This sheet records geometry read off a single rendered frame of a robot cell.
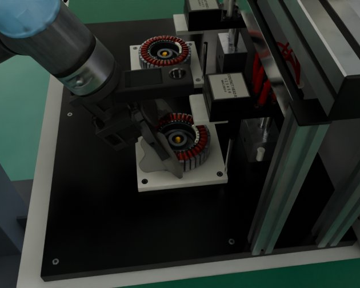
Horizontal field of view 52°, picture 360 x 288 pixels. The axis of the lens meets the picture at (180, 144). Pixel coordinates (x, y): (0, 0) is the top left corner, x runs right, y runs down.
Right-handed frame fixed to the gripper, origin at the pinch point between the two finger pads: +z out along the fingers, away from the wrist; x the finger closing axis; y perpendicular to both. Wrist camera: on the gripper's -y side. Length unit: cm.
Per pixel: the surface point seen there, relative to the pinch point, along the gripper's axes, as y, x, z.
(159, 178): 4.2, 6.0, -1.0
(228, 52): -12.5, -20.9, 3.8
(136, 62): 6.3, -25.5, -2.2
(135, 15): 8, -49, 1
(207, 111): -8.2, 1.8, -6.0
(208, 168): -3.1, 5.0, 3.2
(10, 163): 98, -64, 35
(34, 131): 90, -81, 40
